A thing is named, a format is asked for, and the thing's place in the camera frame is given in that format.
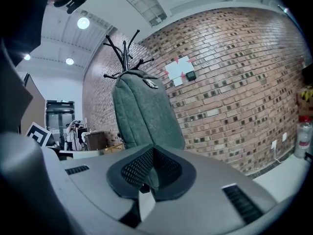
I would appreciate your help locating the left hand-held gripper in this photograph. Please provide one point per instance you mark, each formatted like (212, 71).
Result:
(38, 134)

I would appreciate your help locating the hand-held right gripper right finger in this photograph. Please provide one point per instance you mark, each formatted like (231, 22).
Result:
(207, 199)

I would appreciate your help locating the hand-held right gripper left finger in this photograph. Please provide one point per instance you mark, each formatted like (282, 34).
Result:
(102, 177)

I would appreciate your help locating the dark green backpack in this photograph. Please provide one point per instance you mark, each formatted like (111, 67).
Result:
(144, 116)

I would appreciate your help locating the black glass door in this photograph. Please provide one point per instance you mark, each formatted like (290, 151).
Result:
(60, 117)

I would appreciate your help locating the brown partition board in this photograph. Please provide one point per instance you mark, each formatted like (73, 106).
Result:
(34, 106)

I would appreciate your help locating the dark brown cabinet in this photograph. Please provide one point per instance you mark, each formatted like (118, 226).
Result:
(95, 141)

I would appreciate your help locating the round ceiling light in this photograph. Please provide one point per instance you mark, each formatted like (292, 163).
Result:
(27, 57)
(83, 23)
(69, 61)

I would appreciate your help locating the clear bag of plastic bottles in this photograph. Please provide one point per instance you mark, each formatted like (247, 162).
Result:
(304, 141)

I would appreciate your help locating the black coat rack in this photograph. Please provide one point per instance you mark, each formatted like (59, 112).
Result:
(126, 55)

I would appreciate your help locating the white taped paper sheets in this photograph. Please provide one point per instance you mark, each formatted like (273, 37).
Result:
(177, 70)

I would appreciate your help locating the small black wall device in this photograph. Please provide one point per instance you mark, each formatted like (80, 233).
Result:
(191, 75)

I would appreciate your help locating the black head-worn camera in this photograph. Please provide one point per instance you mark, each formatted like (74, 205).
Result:
(73, 2)

